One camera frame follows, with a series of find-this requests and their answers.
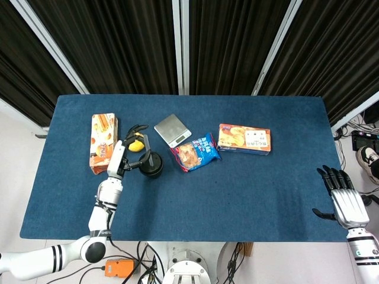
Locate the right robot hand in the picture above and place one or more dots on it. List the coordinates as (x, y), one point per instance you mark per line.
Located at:
(348, 204)

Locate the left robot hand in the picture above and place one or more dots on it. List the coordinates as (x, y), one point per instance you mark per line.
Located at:
(116, 159)

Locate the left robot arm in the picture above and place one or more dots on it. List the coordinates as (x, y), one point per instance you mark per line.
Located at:
(100, 213)

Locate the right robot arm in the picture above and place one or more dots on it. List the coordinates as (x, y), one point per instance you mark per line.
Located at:
(364, 257)

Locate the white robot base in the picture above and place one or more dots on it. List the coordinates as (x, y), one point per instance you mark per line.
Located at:
(186, 266)

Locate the black round container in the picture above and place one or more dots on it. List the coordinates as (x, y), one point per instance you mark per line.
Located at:
(155, 170)

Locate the orange egg roll snack box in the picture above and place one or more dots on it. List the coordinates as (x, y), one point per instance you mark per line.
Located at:
(102, 142)

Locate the yellow lemon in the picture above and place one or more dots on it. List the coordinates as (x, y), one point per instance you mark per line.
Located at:
(136, 145)

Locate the black white sneaker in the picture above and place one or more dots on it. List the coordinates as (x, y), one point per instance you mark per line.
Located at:
(368, 159)

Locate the silver kitchen scale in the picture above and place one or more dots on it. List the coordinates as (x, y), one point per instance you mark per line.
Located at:
(173, 130)

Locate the black electronic device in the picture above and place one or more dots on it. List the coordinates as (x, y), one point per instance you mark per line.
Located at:
(364, 139)

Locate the blue snack bag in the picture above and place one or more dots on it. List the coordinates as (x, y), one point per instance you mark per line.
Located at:
(195, 154)

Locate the blue table cloth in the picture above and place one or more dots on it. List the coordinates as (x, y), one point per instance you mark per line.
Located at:
(207, 201)

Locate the orange electrical box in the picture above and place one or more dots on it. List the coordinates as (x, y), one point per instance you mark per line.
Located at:
(118, 267)

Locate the black curtain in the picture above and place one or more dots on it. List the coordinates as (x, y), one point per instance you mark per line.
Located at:
(231, 41)
(118, 41)
(331, 53)
(26, 68)

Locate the blue orange pastry box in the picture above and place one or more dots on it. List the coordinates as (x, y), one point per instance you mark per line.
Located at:
(244, 139)

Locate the white frame post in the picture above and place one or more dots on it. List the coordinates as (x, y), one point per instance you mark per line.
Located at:
(353, 111)
(185, 44)
(276, 47)
(177, 44)
(50, 47)

